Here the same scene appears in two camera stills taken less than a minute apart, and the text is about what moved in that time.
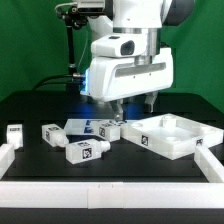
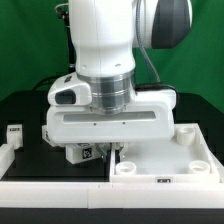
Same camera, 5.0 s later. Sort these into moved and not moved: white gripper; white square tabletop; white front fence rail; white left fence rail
Moved: white square tabletop; white gripper
Not moved: white front fence rail; white left fence rail
